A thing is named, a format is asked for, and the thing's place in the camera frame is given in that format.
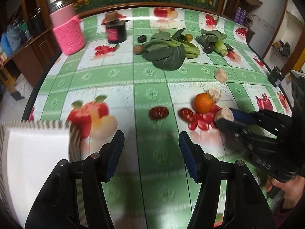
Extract black jar pink label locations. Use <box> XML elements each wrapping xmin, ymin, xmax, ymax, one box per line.
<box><xmin>101</xmin><ymin>11</ymin><xmax>129</xmax><ymax>44</ymax></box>

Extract dark plum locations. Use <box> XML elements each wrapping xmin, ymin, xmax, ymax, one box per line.
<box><xmin>137</xmin><ymin>35</ymin><xmax>147</xmax><ymax>43</ymax></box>

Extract brown kiwi fruit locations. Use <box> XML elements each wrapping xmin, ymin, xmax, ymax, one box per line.
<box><xmin>133</xmin><ymin>44</ymin><xmax>144</xmax><ymax>55</ymax></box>

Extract black device table edge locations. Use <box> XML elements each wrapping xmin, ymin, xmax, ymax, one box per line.
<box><xmin>267</xmin><ymin>66</ymin><xmax>284</xmax><ymax>87</ymax></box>

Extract green bok choy left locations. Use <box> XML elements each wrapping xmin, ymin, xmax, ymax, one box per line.
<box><xmin>142</xmin><ymin>28</ymin><xmax>200</xmax><ymax>71</ymax></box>

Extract green bok choy right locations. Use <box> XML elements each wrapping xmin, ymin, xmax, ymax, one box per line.
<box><xmin>195</xmin><ymin>29</ymin><xmax>234</xmax><ymax>57</ymax></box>

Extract white tray striped rim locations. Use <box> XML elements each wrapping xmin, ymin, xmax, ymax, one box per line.
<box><xmin>1</xmin><ymin>120</ymin><xmax>81</xmax><ymax>226</ymax></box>

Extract green bok choy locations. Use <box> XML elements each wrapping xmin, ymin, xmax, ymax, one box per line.
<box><xmin>195</xmin><ymin>29</ymin><xmax>234</xmax><ymax>57</ymax></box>
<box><xmin>142</xmin><ymin>28</ymin><xmax>200</xmax><ymax>71</ymax></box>

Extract wooden cabinet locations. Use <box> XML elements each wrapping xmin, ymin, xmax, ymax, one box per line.
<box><xmin>1</xmin><ymin>28</ymin><xmax>59</xmax><ymax>87</ymax></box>

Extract orange tangerine with stem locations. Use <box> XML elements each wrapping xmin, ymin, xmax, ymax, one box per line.
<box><xmin>193</xmin><ymin>93</ymin><xmax>214</xmax><ymax>114</ymax></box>

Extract red date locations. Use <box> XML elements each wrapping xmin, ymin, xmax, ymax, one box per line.
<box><xmin>178</xmin><ymin>108</ymin><xmax>197</xmax><ymax>124</ymax></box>
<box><xmin>149</xmin><ymin>106</ymin><xmax>169</xmax><ymax>120</ymax></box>

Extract person's right hand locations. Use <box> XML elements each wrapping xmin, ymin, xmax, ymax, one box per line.
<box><xmin>266</xmin><ymin>176</ymin><xmax>304</xmax><ymax>209</ymax></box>

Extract pink knit covered jar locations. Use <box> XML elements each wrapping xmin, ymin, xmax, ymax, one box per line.
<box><xmin>50</xmin><ymin>0</ymin><xmax>85</xmax><ymax>55</ymax></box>

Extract green grape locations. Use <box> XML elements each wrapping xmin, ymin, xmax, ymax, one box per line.
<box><xmin>185</xmin><ymin>34</ymin><xmax>193</xmax><ymax>41</ymax></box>

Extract purple bottles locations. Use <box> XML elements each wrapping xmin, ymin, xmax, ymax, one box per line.
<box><xmin>233</xmin><ymin>7</ymin><xmax>247</xmax><ymax>25</ymax></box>

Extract blue thermos jug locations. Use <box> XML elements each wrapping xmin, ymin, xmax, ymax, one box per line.
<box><xmin>1</xmin><ymin>33</ymin><xmax>13</xmax><ymax>58</ymax></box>

